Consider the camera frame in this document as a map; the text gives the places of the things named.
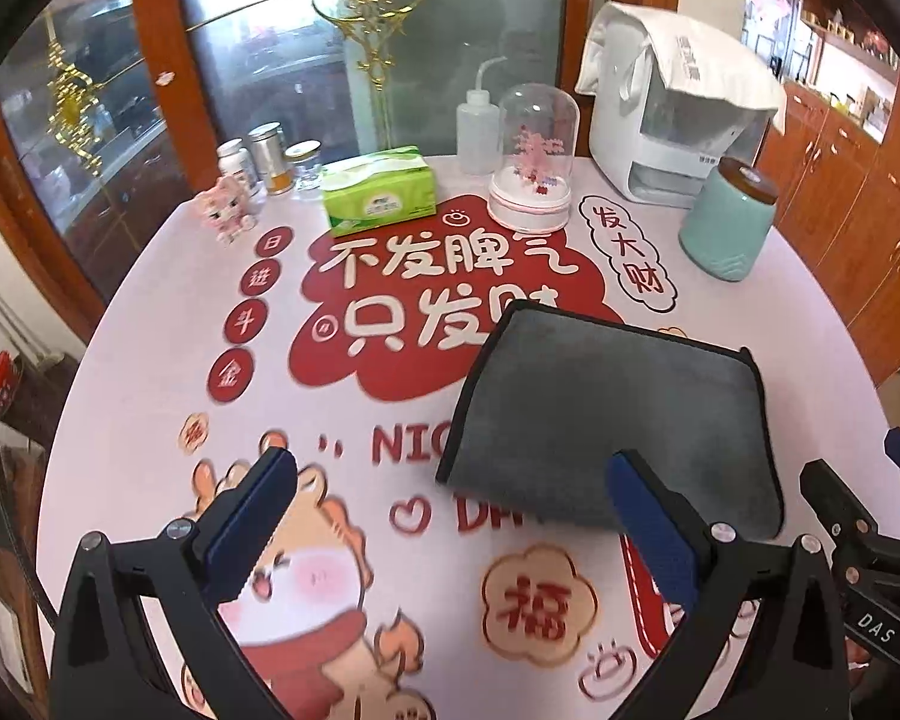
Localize glass door with gold ornaments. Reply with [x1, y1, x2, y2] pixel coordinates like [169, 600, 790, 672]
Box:
[0, 0, 571, 301]

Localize mint green lidded cup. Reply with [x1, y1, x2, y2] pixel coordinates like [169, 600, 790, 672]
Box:
[678, 157, 782, 284]

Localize pink toy figure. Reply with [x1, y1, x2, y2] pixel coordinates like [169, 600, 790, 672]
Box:
[196, 173, 260, 245]

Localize black cable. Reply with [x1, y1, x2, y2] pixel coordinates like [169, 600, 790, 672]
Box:
[0, 326, 55, 620]

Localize white cloth cover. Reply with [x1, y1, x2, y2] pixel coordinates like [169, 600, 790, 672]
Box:
[575, 1, 789, 137]

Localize white countertop appliance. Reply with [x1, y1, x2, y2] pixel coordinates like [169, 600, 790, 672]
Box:
[588, 1, 785, 208]

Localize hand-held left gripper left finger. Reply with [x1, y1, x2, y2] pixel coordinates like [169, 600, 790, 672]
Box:
[49, 446, 301, 720]

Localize grey towel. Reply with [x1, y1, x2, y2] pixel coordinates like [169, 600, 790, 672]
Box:
[435, 299, 786, 542]

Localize small clear glass jar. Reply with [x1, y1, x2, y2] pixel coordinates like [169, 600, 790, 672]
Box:
[284, 142, 326, 193]

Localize green tissue box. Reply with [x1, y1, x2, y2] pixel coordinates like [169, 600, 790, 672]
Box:
[321, 146, 440, 240]

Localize wooden base cabinet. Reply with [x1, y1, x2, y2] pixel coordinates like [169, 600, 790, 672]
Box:
[750, 79, 900, 388]

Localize clear squeeze wash bottle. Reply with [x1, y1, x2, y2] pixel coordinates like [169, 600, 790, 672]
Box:
[455, 58, 512, 178]

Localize white pill bottle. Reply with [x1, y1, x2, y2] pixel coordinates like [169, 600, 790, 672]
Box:
[217, 138, 260, 197]

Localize glass dome with pink tree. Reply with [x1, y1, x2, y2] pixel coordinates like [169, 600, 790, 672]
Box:
[487, 82, 578, 234]

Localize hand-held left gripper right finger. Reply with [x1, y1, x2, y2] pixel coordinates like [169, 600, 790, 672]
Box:
[604, 449, 853, 720]

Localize metal lidded jar yellow contents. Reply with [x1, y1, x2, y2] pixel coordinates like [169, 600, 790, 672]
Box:
[247, 121, 296, 197]

